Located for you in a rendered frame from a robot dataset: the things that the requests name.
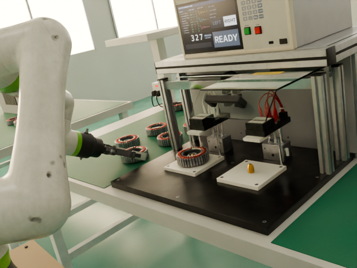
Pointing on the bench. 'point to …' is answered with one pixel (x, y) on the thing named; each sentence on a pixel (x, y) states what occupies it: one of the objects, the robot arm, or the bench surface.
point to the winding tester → (278, 24)
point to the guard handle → (212, 100)
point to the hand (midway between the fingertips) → (134, 154)
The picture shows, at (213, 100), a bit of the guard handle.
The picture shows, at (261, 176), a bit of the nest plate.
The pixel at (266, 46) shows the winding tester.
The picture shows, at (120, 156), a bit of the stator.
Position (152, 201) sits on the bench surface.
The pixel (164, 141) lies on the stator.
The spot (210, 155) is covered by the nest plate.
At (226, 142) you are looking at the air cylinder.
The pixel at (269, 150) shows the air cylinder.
